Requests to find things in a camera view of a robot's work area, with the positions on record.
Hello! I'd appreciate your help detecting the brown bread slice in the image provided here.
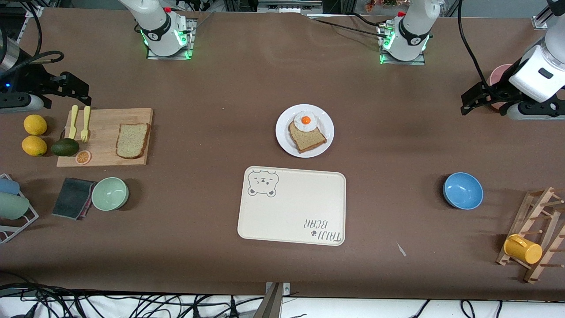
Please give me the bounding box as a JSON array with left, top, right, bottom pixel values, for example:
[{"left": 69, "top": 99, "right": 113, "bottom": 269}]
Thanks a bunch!
[
  {"left": 116, "top": 123, "right": 151, "bottom": 159},
  {"left": 289, "top": 121, "right": 328, "bottom": 154}
]

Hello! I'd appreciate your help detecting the toy fried egg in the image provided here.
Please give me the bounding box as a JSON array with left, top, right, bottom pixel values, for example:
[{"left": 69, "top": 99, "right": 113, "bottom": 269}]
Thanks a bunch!
[{"left": 294, "top": 110, "right": 319, "bottom": 132}]

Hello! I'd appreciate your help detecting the white round plate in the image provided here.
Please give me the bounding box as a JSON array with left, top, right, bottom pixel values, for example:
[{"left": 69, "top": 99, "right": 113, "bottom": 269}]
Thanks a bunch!
[{"left": 275, "top": 104, "right": 335, "bottom": 158}]

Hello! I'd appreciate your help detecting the pink bowl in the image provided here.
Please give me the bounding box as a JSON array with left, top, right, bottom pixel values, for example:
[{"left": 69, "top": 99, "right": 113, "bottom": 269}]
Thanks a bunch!
[{"left": 488, "top": 64, "right": 515, "bottom": 111}]

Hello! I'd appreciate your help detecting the pale yellow plastic knife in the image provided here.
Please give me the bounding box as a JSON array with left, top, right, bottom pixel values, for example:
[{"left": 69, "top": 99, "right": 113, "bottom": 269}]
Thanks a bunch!
[{"left": 68, "top": 105, "right": 79, "bottom": 140}]

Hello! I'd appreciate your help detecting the pale yellow plastic fork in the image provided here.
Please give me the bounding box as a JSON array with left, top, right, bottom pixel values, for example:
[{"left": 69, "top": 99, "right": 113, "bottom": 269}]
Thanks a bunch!
[{"left": 81, "top": 106, "right": 91, "bottom": 143}]

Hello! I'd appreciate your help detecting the yellow lemon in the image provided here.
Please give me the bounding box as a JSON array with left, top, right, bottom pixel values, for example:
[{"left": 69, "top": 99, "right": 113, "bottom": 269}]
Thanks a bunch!
[
  {"left": 23, "top": 114, "right": 48, "bottom": 136},
  {"left": 22, "top": 136, "right": 48, "bottom": 157}
]

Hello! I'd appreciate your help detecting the wooden cutting board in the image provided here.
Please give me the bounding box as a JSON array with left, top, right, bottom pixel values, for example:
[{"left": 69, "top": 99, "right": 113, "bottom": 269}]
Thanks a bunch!
[{"left": 56, "top": 108, "right": 154, "bottom": 167}]

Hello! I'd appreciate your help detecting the dark green avocado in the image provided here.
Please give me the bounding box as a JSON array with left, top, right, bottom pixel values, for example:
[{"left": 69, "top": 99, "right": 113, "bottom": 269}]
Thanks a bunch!
[{"left": 51, "top": 138, "right": 80, "bottom": 157}]

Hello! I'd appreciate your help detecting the blue bowl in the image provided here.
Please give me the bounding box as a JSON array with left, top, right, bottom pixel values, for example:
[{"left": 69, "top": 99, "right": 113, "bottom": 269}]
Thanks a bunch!
[{"left": 443, "top": 172, "right": 484, "bottom": 210}]

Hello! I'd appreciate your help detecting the light blue cup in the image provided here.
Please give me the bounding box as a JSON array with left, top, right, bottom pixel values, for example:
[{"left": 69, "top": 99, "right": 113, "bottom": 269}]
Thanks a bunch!
[{"left": 0, "top": 178, "right": 20, "bottom": 196}]

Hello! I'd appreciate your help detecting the pale green bowl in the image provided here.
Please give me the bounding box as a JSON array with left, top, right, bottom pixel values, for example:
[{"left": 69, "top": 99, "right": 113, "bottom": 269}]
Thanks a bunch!
[{"left": 91, "top": 177, "right": 129, "bottom": 211}]

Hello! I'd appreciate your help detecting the dark grey folded cloth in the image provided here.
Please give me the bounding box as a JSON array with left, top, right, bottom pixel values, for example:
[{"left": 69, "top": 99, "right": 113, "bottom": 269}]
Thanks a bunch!
[{"left": 52, "top": 178, "right": 97, "bottom": 220}]

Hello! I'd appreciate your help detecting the grey green cup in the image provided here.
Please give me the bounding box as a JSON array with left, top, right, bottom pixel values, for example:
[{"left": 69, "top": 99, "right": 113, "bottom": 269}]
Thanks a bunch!
[{"left": 0, "top": 193, "right": 30, "bottom": 220}]

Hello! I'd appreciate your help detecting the wooden peg drying rack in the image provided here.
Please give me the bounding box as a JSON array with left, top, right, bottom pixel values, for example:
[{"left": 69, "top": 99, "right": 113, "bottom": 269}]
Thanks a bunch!
[{"left": 496, "top": 186, "right": 565, "bottom": 284}]

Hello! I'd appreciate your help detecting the yellow plastic mug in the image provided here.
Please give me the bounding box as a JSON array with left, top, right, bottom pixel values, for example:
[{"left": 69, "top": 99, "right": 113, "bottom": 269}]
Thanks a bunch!
[{"left": 504, "top": 234, "right": 543, "bottom": 265}]

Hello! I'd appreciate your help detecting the grey equipment box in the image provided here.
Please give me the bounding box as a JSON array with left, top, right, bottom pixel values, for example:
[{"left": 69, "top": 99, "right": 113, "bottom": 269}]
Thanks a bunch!
[{"left": 257, "top": 0, "right": 324, "bottom": 14}]

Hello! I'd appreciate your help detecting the cream bear print tray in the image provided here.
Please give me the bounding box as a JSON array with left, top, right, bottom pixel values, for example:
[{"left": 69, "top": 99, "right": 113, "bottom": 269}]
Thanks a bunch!
[{"left": 237, "top": 166, "right": 347, "bottom": 246}]

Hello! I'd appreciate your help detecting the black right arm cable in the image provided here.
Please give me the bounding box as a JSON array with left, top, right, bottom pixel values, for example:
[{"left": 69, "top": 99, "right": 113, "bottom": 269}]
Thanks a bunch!
[{"left": 0, "top": 0, "right": 65, "bottom": 89}]

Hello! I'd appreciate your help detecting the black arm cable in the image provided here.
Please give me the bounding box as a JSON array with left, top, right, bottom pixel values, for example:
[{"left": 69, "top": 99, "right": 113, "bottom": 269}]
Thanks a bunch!
[
  {"left": 457, "top": 0, "right": 490, "bottom": 89},
  {"left": 0, "top": 0, "right": 65, "bottom": 89}
]

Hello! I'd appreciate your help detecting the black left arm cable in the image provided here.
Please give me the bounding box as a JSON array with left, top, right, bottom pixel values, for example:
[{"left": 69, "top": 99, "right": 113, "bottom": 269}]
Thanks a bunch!
[{"left": 457, "top": 0, "right": 490, "bottom": 89}]

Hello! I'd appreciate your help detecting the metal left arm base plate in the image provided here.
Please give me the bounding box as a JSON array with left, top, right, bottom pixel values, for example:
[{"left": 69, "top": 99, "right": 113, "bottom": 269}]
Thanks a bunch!
[{"left": 379, "top": 24, "right": 426, "bottom": 66}]

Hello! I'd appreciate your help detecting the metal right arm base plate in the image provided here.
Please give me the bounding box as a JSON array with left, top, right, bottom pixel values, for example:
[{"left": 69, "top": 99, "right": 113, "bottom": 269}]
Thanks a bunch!
[{"left": 147, "top": 20, "right": 194, "bottom": 60}]

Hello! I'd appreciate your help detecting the white wire cup rack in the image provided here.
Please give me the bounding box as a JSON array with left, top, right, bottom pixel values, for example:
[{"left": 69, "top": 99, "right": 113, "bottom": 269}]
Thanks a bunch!
[{"left": 0, "top": 173, "right": 39, "bottom": 244}]

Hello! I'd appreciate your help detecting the black table cable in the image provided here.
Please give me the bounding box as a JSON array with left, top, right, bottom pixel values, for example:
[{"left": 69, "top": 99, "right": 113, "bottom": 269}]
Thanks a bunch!
[{"left": 307, "top": 13, "right": 391, "bottom": 38}]

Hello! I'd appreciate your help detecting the black floor cable tangle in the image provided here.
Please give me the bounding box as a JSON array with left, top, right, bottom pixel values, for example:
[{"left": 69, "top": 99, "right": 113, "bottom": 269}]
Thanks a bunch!
[{"left": 0, "top": 283, "right": 265, "bottom": 318}]

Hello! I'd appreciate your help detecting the metal table edge bracket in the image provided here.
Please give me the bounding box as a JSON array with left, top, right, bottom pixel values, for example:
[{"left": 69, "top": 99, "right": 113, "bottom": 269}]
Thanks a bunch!
[{"left": 252, "top": 282, "right": 290, "bottom": 318}]

